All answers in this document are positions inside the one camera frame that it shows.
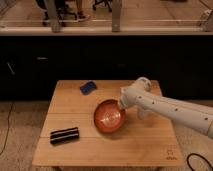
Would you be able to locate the wooden table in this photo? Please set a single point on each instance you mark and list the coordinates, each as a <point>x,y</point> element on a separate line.
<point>139,142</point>

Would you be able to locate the grey metal post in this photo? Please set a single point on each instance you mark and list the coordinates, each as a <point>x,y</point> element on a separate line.
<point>53,15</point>
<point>116,13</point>

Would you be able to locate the black office chair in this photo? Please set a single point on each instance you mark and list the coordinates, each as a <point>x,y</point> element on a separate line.
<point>62,8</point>

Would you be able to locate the grey metal post centre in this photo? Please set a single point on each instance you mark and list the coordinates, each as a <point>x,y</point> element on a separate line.
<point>116,13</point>

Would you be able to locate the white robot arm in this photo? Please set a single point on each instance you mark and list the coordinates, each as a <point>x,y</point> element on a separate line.
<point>195,116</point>

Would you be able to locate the blue sponge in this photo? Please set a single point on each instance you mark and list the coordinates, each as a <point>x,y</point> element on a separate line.
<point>88,87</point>

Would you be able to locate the orange ceramic bowl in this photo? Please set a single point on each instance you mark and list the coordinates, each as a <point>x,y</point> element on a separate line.
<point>108,117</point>

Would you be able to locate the grey metal post left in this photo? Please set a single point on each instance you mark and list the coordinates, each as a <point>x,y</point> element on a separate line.
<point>53,15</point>

